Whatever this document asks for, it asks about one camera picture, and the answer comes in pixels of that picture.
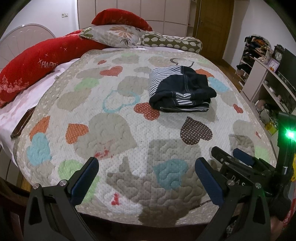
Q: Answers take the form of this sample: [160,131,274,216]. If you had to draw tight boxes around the black pants with frog print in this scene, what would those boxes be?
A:
[149,66,217,113]

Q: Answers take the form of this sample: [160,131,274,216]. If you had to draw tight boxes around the white shelf unit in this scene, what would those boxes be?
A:
[234,36,296,144]

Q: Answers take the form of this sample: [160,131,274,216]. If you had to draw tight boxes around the heart pattern quilted bedspread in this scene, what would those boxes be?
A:
[14,49,276,227]

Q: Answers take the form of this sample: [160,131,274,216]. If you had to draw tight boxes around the dark phone on bed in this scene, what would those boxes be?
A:
[11,106,36,140]

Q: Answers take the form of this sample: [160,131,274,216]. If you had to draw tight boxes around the black television screen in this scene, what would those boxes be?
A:
[277,49,296,88]

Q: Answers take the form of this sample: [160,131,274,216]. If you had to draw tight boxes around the small desk clock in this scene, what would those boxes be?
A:
[272,44,285,63]

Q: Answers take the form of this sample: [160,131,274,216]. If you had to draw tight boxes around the olive cloud pattern bolster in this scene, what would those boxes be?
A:
[137,31,203,54]

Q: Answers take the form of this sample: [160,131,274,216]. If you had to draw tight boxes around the wooden door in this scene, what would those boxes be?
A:
[196,0,234,63]

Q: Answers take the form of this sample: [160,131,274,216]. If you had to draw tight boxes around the red bolster pillow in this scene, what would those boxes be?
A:
[1,30,107,107]

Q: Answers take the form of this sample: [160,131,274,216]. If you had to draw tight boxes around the grey floral pillow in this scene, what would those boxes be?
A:
[79,25,146,48]

